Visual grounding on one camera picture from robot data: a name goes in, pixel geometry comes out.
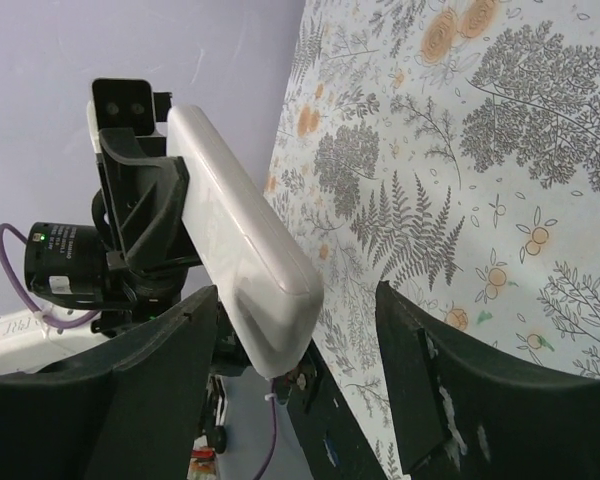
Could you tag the floral tablecloth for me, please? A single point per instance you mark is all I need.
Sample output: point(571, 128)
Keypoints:
point(451, 148)

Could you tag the grey white remote control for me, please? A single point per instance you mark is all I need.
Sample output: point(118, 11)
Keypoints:
point(269, 287)

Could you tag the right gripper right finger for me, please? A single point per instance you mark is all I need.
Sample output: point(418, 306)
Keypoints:
point(462, 409)

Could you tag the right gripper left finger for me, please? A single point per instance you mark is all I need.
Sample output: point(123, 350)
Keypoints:
point(126, 409)

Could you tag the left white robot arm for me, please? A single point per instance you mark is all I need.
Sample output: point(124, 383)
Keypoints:
point(82, 285)

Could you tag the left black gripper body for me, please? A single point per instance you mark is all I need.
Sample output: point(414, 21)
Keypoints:
point(127, 289)

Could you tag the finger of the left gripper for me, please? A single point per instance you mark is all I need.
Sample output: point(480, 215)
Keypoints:
point(144, 196)

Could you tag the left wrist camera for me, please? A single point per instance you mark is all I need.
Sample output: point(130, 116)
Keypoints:
point(128, 103)

